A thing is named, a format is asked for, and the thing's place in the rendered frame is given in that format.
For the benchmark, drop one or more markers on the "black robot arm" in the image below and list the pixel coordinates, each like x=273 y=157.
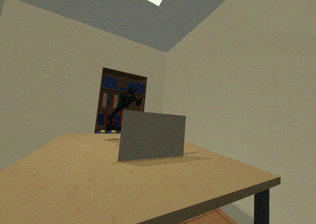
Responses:
x=123 y=102

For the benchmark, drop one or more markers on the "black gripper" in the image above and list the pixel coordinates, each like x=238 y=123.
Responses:
x=138 y=102

